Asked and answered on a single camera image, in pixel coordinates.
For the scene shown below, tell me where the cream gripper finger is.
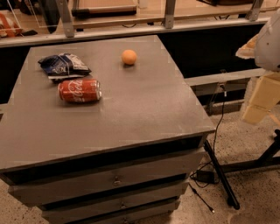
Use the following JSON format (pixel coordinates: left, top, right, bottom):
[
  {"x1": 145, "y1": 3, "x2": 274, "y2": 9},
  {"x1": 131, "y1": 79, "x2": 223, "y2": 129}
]
[
  {"x1": 235, "y1": 35, "x2": 258, "y2": 60},
  {"x1": 242, "y1": 73, "x2": 280, "y2": 124}
]

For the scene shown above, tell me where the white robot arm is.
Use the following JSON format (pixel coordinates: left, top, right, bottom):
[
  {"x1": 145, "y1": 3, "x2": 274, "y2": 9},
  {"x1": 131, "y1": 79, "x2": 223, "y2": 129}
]
[{"x1": 235, "y1": 9, "x2": 280, "y2": 124}]

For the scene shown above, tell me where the black stand base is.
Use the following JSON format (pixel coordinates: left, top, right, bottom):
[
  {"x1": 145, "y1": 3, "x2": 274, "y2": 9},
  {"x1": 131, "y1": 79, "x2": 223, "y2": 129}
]
[{"x1": 204, "y1": 129, "x2": 280, "y2": 210}]

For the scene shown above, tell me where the black power adapter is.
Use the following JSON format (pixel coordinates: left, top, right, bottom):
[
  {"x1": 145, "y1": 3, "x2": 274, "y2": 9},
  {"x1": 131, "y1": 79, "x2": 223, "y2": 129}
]
[{"x1": 196, "y1": 170, "x2": 215, "y2": 184}]

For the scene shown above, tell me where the orange fruit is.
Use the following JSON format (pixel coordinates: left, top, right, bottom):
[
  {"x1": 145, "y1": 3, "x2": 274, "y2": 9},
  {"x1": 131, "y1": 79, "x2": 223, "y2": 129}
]
[{"x1": 122, "y1": 50, "x2": 137, "y2": 66}]

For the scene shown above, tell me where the grey drawer cabinet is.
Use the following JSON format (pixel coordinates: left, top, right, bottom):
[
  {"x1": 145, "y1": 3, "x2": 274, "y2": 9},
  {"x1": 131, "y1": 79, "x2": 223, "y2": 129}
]
[{"x1": 0, "y1": 36, "x2": 214, "y2": 224}]

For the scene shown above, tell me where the red Coca-Cola can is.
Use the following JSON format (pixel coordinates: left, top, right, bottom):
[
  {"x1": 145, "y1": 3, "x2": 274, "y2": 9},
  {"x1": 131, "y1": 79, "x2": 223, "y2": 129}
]
[{"x1": 58, "y1": 79, "x2": 102, "y2": 103}]

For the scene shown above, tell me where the blue chip bag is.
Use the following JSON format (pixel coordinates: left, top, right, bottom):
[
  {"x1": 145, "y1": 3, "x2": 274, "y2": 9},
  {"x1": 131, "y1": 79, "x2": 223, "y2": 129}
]
[{"x1": 38, "y1": 52, "x2": 91, "y2": 81}]

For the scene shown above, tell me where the orange white object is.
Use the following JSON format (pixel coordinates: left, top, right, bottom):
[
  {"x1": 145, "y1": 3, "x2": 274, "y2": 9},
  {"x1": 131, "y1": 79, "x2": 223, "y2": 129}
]
[{"x1": 0, "y1": 13, "x2": 23, "y2": 38}]

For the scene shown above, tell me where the black cable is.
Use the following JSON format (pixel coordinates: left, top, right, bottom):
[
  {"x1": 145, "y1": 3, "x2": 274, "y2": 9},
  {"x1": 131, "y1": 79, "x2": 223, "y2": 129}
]
[{"x1": 188, "y1": 83, "x2": 228, "y2": 214}]

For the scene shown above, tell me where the metal railing frame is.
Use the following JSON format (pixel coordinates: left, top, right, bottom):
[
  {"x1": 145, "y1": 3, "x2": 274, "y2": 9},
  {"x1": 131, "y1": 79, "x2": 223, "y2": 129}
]
[{"x1": 0, "y1": 0, "x2": 279, "y2": 48}]

